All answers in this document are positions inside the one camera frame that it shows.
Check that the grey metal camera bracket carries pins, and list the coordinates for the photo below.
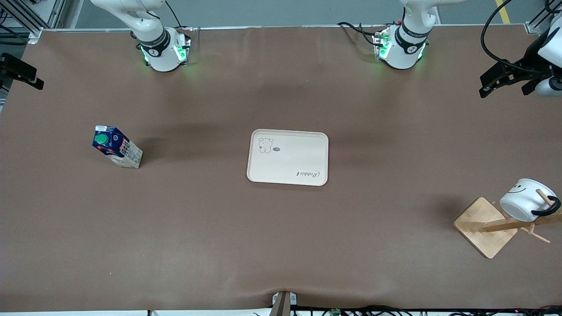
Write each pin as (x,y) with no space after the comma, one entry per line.
(284,303)

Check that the beige tray with dog print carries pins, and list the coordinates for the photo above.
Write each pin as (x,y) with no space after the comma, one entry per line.
(287,164)

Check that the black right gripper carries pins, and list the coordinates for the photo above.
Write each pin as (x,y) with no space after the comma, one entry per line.
(13,69)

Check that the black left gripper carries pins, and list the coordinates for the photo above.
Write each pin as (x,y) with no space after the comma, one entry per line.
(528,66)

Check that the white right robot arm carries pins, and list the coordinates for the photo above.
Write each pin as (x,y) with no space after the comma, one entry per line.
(151,26)

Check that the blue milk carton green cap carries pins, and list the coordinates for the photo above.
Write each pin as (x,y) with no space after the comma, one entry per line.
(117,147)

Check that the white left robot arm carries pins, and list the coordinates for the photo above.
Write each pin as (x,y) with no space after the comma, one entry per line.
(406,41)

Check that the wooden mug stand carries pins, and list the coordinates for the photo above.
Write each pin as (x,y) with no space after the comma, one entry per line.
(483,228)

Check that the aluminium frame profile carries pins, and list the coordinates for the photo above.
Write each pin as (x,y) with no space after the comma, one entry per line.
(538,24)
(26,17)

